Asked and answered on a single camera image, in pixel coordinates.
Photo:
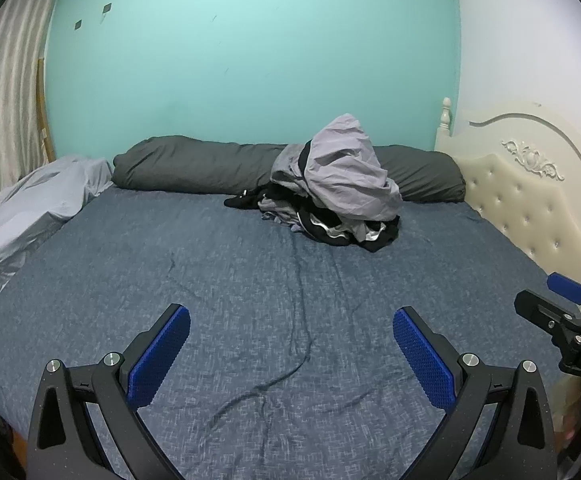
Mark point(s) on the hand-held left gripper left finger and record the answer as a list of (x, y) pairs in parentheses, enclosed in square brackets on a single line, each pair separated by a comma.
[(163, 355)]

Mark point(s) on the cream tufted headboard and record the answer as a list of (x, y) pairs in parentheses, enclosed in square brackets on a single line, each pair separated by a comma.
[(535, 210)]

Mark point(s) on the striped curtain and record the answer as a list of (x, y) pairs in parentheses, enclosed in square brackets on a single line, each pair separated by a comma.
[(5, 100)]

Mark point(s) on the pile of dark clothes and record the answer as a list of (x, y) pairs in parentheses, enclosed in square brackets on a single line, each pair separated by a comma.
[(380, 242)]

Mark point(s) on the light grey quilt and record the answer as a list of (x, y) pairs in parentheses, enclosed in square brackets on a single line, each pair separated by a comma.
[(35, 220)]

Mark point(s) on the white garment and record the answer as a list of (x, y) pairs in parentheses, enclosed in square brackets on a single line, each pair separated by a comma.
[(340, 230)]

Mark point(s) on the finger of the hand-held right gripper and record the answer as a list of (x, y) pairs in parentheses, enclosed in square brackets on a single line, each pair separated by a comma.
[(567, 287), (540, 310)]

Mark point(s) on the dark grey long pillow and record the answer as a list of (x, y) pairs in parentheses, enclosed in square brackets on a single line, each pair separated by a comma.
[(185, 165)]

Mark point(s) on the lavender jacket with black trim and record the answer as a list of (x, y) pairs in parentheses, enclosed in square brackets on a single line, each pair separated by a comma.
[(345, 175)]

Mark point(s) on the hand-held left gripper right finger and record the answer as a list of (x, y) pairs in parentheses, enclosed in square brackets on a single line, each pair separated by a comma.
[(423, 360)]

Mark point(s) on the wooden window trim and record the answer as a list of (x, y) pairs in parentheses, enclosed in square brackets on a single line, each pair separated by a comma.
[(43, 110)]

